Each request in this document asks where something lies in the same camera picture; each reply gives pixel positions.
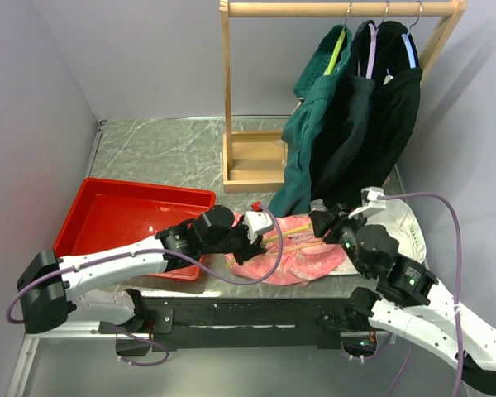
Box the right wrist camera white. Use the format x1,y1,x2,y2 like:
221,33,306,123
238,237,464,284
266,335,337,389
348,187,386,218

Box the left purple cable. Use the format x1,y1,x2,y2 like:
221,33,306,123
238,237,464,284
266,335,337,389
4,202,284,326

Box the lime green hanger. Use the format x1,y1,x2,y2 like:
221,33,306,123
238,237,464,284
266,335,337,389
324,28,346,75

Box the white cloth basket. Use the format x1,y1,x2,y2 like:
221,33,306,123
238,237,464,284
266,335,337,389
330,196,427,276

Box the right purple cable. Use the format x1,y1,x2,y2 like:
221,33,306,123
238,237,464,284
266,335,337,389
378,192,464,397

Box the wooden clothes rack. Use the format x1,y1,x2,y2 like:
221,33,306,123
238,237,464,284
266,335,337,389
219,1,467,193

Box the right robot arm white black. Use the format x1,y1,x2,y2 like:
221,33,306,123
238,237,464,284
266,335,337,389
309,200,496,396

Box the teal green shorts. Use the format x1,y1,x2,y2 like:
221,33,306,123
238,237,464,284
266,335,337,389
269,25,352,218

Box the light blue hanger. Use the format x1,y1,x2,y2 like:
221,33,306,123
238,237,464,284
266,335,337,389
401,33,417,69

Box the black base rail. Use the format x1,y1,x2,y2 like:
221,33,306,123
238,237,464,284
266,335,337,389
122,297,371,351

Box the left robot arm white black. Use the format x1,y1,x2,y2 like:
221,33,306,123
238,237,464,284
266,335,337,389
12,205,276,334

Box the pink patterned shorts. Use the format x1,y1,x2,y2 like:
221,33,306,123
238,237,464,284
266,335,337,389
226,214,355,286

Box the yellow clothes hanger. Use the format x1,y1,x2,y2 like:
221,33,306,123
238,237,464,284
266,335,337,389
226,223,312,267

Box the black shorts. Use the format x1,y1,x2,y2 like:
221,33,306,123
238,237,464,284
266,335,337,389
323,21,423,208

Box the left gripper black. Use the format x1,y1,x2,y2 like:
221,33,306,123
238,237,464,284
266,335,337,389
202,215,268,265

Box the purple cable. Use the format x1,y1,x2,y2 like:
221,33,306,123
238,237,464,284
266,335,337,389
378,192,464,397
4,202,284,326

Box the lilac hanger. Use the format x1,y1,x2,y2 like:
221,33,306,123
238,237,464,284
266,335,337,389
365,22,377,79

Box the dark grey shorts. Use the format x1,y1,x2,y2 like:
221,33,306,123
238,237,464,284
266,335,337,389
310,20,375,200

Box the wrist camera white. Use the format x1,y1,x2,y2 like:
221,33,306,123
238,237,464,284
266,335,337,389
348,187,386,218
242,202,274,243

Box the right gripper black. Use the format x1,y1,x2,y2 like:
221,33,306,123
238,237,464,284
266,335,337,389
305,202,370,277

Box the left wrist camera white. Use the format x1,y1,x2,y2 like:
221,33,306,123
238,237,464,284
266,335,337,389
242,202,274,243

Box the red plastic tray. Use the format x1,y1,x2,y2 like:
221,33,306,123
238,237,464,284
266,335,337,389
53,178,216,256

